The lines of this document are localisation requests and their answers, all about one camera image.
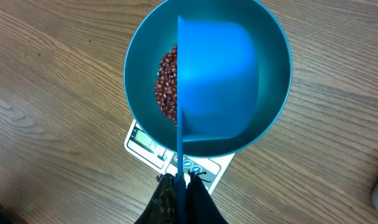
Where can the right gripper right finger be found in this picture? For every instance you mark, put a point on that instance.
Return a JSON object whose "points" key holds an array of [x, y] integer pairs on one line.
{"points": [[200, 207]]}

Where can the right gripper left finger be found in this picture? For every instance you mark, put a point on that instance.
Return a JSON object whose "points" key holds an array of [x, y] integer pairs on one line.
{"points": [[161, 208]]}

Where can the blue plastic measuring scoop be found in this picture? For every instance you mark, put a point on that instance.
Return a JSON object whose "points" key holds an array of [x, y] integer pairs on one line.
{"points": [[217, 84]]}

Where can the white digital kitchen scale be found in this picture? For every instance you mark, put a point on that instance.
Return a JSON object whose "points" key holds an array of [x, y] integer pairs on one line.
{"points": [[164, 161]]}

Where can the red beans in bowl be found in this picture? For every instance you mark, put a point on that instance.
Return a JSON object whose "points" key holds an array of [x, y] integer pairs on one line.
{"points": [[165, 88]]}

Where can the blue metal bowl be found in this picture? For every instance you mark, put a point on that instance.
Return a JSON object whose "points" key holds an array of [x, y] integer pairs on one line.
{"points": [[158, 33]]}

